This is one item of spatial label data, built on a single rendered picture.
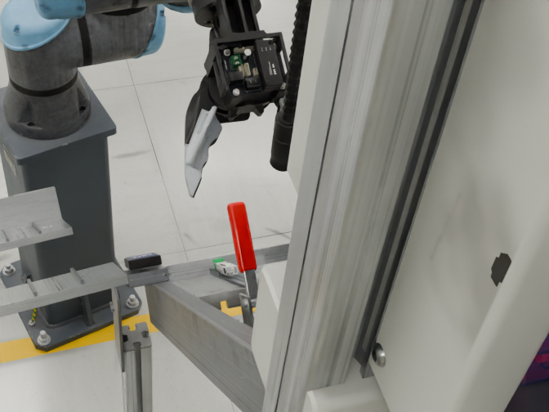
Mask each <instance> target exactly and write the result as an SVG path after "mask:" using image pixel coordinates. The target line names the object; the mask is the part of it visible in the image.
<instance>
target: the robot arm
mask: <svg viewBox="0 0 549 412"><path fill-rule="evenodd" d="M165 7H166V8H168V9H169V10H171V11H177V12H180V13H192V12H193V13H194V20H195V22H196V23H197V24H198V25H201V26H203V27H207V28H211V29H210V32H209V51H208V55H207V58H206V60H205V62H204V64H203V65H204V69H205V70H206V72H207V73H206V75H205V76H204V77H203V79H202V81H201V83H200V85H199V89H198V91H197V92H196V93H195V94H194V95H193V97H192V98H191V100H190V103H189V106H188V109H187V111H186V115H185V183H186V186H187V190H188V193H189V196H190V197H191V198H194V196H195V194H196V192H197V189H198V188H199V184H200V182H201V180H202V171H203V167H204V166H205V164H206V163H207V161H208V150H209V147H210V146H212V145H214V144H215V143H216V141H217V139H218V137H219V136H220V134H221V130H222V126H221V123H233V122H240V121H246V120H248V119H249V117H250V113H251V112H253V113H254V114H255V115H256V116H258V117H261V116H262V114H263V113H264V109H265V108H266V107H267V106H268V105H269V104H270V103H274V104H275V106H276V107H277V108H278V109H277V113H278V112H280V110H283V105H284V103H283V99H284V97H285V96H284V93H285V91H286V88H285V85H286V83H287V81H286V77H287V76H288V73H286V74H285V71H284V67H283V61H282V57H281V54H280V52H281V51H282V52H283V58H284V61H285V65H286V68H287V71H288V68H289V66H288V62H289V61H288V54H287V51H286V47H285V44H284V40H283V35H282V32H276V33H266V32H265V30H260V28H259V24H258V21H257V13H258V12H259V11H260V9H261V0H9V2H8V3H6V4H5V6H4V7H3V9H2V12H1V16H0V22H1V40H2V43H3V46H4V52H5V57H6V62H7V71H8V76H9V82H8V85H7V90H6V94H5V97H4V101H3V109H4V114H5V119H6V121H7V124H8V125H9V126H10V128H11V129H12V130H14V131H15V132H17V133H18V134H20V135H21V136H24V137H28V138H31V139H35V140H55V139H60V138H63V137H67V136H69V135H71V134H73V133H75V132H76V131H78V130H79V129H80V128H82V127H83V126H84V125H85V123H86V122H87V121H88V119H89V117H90V114H91V102H90V97H89V94H88V92H87V89H86V88H85V86H84V84H83V82H82V80H81V79H80V77H79V75H78V68H80V67H84V66H89V65H98V64H104V63H108V62H113V61H118V60H126V59H138V58H141V57H142V56H147V55H151V54H154V53H155V52H157V51H158V50H159V49H160V47H161V46H162V45H163V40H164V37H165V30H166V16H165V15H164V12H165ZM263 38H273V39H268V40H264V39H263ZM277 113H276V114H277Z"/></svg>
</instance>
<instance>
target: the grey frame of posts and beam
mask: <svg viewBox="0 0 549 412"><path fill-rule="evenodd" d="M484 1H485V0H473V3H472V5H471V10H470V13H469V16H468V18H467V22H466V26H465V29H464V32H463V35H462V39H461V42H460V45H459V48H458V50H457V55H456V58H455V61H454V64H453V68H452V71H451V74H450V77H449V82H448V85H447V87H446V90H445V94H444V98H443V100H442V104H441V107H440V111H439V114H438V117H437V120H436V122H435V127H434V130H433V133H432V136H431V140H430V143H429V146H428V149H427V152H426V157H425V159H424V162H423V165H422V170H421V172H420V176H419V178H418V181H417V186H416V189H415V191H414V194H413V199H412V202H411V204H410V208H409V211H408V215H407V218H406V221H405V223H404V229H403V231H402V234H401V237H400V240H399V244H398V248H397V250H396V253H395V258H394V261H393V263H392V266H391V271H390V274H389V276H388V280H387V282H386V287H385V290H384V293H383V295H382V300H381V303H380V306H379V309H378V312H377V316H376V320H375V322H374V325H373V330H372V333H371V335H370V338H369V341H368V345H367V348H366V352H364V349H363V347H362V346H363V343H364V338H365V335H366V333H367V329H368V325H369V321H370V319H371V316H372V313H373V308H374V305H375V302H376V300H377V295H378V292H379V289H380V286H381V283H382V278H383V276H384V272H385V269H386V264H387V262H388V259H389V256H390V253H391V248H392V245H393V243H394V239H395V235H396V231H397V229H398V226H399V221H400V218H401V215H402V212H403V210H404V205H405V202H406V199H407V196H408V191H409V188H410V186H411V182H412V179H413V174H414V172H415V169H416V166H417V161H418V158H419V155H420V153H421V149H422V144H423V142H424V139H425V135H426V131H427V128H428V125H429V122H430V119H431V115H432V111H433V109H434V106H435V101H436V98H437V95H438V92H439V89H440V84H441V82H442V78H443V76H444V71H445V68H446V65H447V62H448V59H449V54H450V52H451V49H452V45H453V41H454V38H455V35H456V32H457V29H458V25H459V21H460V19H461V16H462V11H463V8H464V5H465V2H466V0H365V4H364V12H363V16H362V20H361V25H360V29H359V37H358V41H357V45H356V49H355V57H354V61H353V65H352V70H351V74H350V81H349V86H348V90H347V94H346V102H345V106H344V110H343V115H342V119H341V126H340V131H339V135H338V139H337V147H336V151H335V155H334V160H333V167H332V171H331V176H330V180H329V184H328V192H327V196H326V200H325V205H324V212H323V216H322V221H321V225H320V229H319V237H318V241H317V245H316V250H315V257H314V261H313V266H312V270H311V273H310V281H309V285H308V289H307V294H306V301H305V306H304V310H303V314H302V318H301V326H300V330H299V334H298V339H297V346H296V351H295V355H294V359H293V363H292V371H291V375H290V379H289V384H288V391H287V395H286V400H285V404H284V408H283V412H390V410H389V408H388V406H387V403H386V401H385V398H384V396H383V395H382V391H381V389H380V387H379V385H378V383H377V380H376V378H375V375H374V373H373V370H372V368H371V365H370V364H369V362H370V360H371V357H372V349H373V346H374V344H375V343H376V341H377V337H378V335H379V332H380V329H381V326H382V322H383V319H384V316H385V314H386V309H387V306H388V303H389V301H390V298H391V294H392V290H393V288H394V285H395V281H396V278H397V275H398V272H399V268H400V265H401V262H402V260H403V257H404V252H405V249H406V247H407V244H408V240H409V237H410V234H411V231H412V229H413V224H414V222H415V219H416V216H417V211H418V209H419V206H420V203H421V201H422V196H423V193H424V190H425V188H426V184H427V180H428V177H429V175H430V172H431V168H432V165H433V162H434V159H435V155H436V152H437V150H438V147H439V143H440V139H441V137H442V134H443V131H444V126H445V124H446V121H447V118H448V116H449V111H450V108H451V105H452V103H453V98H454V96H455V93H456V90H457V87H458V83H459V80H460V78H461V75H462V70H463V67H464V65H465V62H466V58H467V55H468V52H469V49H470V46H471V42H472V39H473V37H474V33H475V29H476V26H477V24H478V21H479V18H480V13H481V11H482V8H483V5H484ZM353 3H354V0H330V2H329V7H328V16H327V21H326V26H325V32H324V41H323V46H322V51H321V57H320V62H319V71H318V76H317V81H316V86H315V95H314V100H313V105H312V111H311V116H310V126H309V131H308V136H307V141H306V150H305V155H304V160H303V165H302V170H301V180H300V185H299V190H298V195H297V204H296V209H295V214H294V219H293V225H292V234H291V239H290V245H289V250H288V259H287V261H284V262H276V263H271V264H266V265H264V266H263V267H262V269H261V273H260V279H259V286H258V292H257V304H256V310H255V316H254V323H253V330H252V353H253V355H254V358H255V361H256V363H257V368H258V370H259V373H260V376H261V380H262V382H263V384H264V387H265V390H266V392H265V397H264V402H263V407H262V412H276V410H277V405H278V401H279V394H280V388H281V384H282V380H283V372H284V367H285V363H286V358H287V354H288V345H289V341H290V337H291V332H292V324H293V320H294V315H295V310H296V306H297V298H298V294H299V289H300V284H301V277H302V272H303V267H304V263H305V259H306V250H307V246H308V241H309V237H310V229H311V224H312V220H313V216H314V210H315V203H316V199H317V194H318V189H319V181H320V177H321V172H322V168H323V163H324V156H325V150H326V146H327V142H328V134H329V129H330V125H331V120H332V116H333V107H334V103H335V99H336V94H337V86H338V82H339V77H340V73H341V65H342V60H343V56H344V51H345V46H346V39H347V34H348V29H349V25H350V17H351V12H352V8H353ZM122 331H123V357H124V373H123V372H122V371H121V383H122V395H123V412H153V362H152V342H151V338H150V336H149V329H148V325H147V323H146V322H141V323H136V324H135V330H132V331H130V327H129V325H124V326H122Z"/></svg>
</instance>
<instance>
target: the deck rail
mask: <svg viewBox="0 0 549 412"><path fill-rule="evenodd" d="M145 293H146V298H147V303H148V309H149V314H150V322H151V323H152V324H153V325H154V326H155V327H156V328H157V329H158V330H159V331H160V332H161V333H162V334H163V335H164V336H165V337H166V338H167V339H168V340H169V341H170V342H171V343H172V344H173V345H174V346H175V347H176V348H177V349H178V350H179V351H180V352H181V353H182V354H183V355H185V356H186V357H187V358H188V359H189V360H190V361H191V362H192V363H193V364H194V365H195V366H196V367H197V368H198V369H199V370H200V371H201V372H202V373H203V374H204V375H205V376H206V377H207V378H208V379H209V380H210V381H211V382H212V383H213V384H214V385H215V386H216V387H218V388H219V389H220V390H221V391H222V392H223V393H224V394H225V395H226V396H227V397H228V398H229V399H230V400H231V401H232V402H233V403H234V404H235V405H236V406H237V407H238V408H239V409H240V410H241V411H242V412H262V407H263V402H264V397H265V392H266V390H265V387H264V384H263V382H262V380H261V376H260V373H259V370H258V368H257V363H256V361H255V358H254V355H253V353H252V330H253V329H252V328H250V327H248V326H247V325H245V324H243V323H242V322H240V321H238V320H236V319H235V318H233V317H231V316H229V315H227V314H225V313H224V312H223V311H220V310H219V309H217V308H215V307H214V306H212V305H210V304H208V303H207V302H205V301H203V300H202V299H200V298H197V297H196V296H194V295H193V294H191V293H189V292H187V291H185V290H184V289H182V288H180V287H179V286H177V285H175V284H173V283H172V282H170V281H166V282H161V283H157V284H148V285H145Z"/></svg>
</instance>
